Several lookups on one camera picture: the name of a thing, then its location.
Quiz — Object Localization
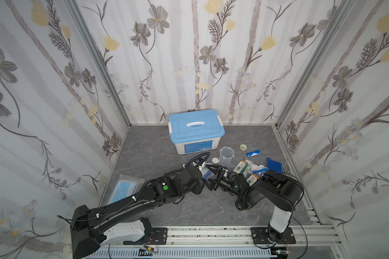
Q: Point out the bagged blue face masks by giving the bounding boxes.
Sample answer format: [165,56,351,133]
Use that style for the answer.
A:
[106,175,145,205]

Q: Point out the blue lidded white storage box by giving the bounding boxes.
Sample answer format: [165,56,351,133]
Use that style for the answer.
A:
[168,110,225,155]

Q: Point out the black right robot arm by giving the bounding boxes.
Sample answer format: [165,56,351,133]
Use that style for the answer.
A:
[205,165,304,244]

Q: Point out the white slotted cable duct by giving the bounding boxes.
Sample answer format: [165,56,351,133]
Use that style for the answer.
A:
[87,247,277,259]

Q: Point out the white shampoo bottle orange cap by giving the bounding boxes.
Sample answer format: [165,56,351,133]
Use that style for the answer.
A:
[246,174,259,186]

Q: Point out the blue toothbrush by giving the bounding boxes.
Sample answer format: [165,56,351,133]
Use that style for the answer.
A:
[252,167,268,175]

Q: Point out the small blue tube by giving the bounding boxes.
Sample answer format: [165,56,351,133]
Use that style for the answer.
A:
[246,150,261,157]

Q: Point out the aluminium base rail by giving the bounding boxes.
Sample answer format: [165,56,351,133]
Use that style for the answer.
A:
[100,225,349,259]

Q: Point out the blue jar lid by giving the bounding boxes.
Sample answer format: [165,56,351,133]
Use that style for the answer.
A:
[266,158,283,173]

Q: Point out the metal tongs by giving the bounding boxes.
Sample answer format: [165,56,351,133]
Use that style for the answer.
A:
[283,156,292,174]

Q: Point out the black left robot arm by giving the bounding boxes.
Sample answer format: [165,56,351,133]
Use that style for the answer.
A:
[58,152,210,259]

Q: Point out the blue lidded clear jar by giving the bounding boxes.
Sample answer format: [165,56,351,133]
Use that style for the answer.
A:
[199,163,216,180]
[219,146,234,168]

